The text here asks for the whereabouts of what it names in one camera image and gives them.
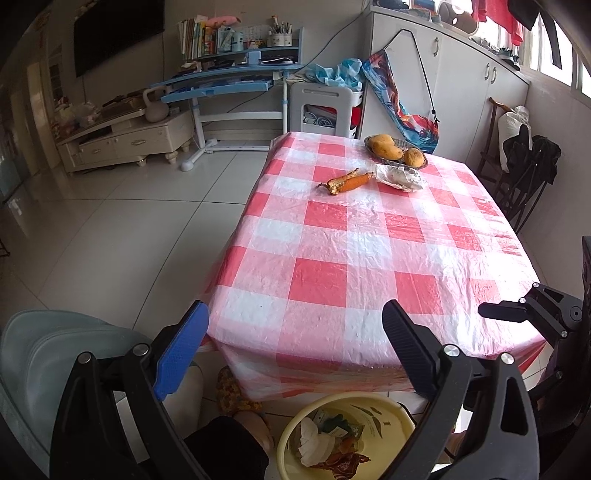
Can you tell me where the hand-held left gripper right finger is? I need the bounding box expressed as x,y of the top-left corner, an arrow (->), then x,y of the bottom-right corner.
381,299 -> 542,480

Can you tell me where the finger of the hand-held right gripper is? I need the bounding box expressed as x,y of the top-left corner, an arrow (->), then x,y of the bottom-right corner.
479,282 -> 583,341

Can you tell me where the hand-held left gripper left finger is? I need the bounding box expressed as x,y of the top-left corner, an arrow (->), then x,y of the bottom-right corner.
48,299 -> 211,480

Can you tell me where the yellow plastic basin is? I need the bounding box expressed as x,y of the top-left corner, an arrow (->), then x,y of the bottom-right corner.
276,394 -> 416,480

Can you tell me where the green snack packet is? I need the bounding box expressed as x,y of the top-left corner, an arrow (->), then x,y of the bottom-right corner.
316,408 -> 365,437

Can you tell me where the red-brown snack bag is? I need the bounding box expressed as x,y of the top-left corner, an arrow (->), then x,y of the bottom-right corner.
314,452 -> 372,472

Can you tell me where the white tissue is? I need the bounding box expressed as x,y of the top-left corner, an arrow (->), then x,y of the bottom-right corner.
295,418 -> 345,467

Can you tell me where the yellow floral slipper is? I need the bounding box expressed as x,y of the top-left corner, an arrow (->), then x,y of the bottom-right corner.
216,366 -> 264,414

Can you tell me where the person's leg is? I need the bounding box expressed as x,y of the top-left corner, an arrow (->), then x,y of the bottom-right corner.
185,408 -> 276,480

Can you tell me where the black folding chair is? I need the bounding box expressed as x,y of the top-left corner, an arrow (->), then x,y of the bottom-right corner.
496,161 -> 555,236

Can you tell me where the red white checkered tablecloth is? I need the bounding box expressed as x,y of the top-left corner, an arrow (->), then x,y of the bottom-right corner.
203,131 -> 548,402

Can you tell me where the grey-green chair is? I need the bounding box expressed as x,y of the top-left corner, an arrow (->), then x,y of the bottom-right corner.
0,309 -> 153,462

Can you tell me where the wooden chair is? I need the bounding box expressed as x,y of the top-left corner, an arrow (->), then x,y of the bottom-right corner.
475,97 -> 513,185

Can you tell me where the black clothing on chair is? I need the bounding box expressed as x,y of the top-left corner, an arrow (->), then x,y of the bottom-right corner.
502,124 -> 563,185

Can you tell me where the white crumpled wrapper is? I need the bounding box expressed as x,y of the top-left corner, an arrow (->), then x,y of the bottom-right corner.
375,164 -> 426,192

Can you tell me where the white bag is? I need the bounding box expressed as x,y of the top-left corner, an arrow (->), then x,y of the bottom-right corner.
501,105 -> 532,151

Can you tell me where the large yellow mango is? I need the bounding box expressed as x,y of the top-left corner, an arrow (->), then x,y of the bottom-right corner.
372,134 -> 402,159

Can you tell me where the beige TV cabinet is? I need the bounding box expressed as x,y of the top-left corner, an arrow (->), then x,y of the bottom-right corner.
56,108 -> 194,174

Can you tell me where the white cabinet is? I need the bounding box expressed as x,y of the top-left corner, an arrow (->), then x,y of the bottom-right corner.
355,4 -> 532,171

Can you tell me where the colourful hanging bag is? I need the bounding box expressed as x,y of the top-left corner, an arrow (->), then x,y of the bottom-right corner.
361,51 -> 440,154

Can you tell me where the beige kettlebell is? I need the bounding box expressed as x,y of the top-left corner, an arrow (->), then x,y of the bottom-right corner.
142,87 -> 171,123

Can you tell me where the blue study desk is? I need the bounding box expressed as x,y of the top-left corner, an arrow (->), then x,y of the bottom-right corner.
148,28 -> 306,172

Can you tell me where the white storage stool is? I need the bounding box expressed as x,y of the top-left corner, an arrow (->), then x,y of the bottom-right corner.
288,80 -> 365,139

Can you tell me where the red hanging garment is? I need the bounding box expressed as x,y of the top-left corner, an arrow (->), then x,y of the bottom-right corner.
471,0 -> 525,47

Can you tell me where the light blue plastic bag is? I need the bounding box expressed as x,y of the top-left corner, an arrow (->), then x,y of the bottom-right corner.
295,58 -> 365,88

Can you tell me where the black hanging garment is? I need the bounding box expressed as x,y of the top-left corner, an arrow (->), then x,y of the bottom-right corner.
508,0 -> 555,28

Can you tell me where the row of books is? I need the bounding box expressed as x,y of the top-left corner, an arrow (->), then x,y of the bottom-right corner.
178,16 -> 218,61

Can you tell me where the white pen holder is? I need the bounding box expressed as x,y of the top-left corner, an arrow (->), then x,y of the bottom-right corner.
268,16 -> 294,48

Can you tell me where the black strap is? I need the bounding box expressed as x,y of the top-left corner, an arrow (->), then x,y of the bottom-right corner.
385,28 -> 439,130

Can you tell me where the black wall television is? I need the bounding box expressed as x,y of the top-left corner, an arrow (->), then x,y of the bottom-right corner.
74,0 -> 165,78

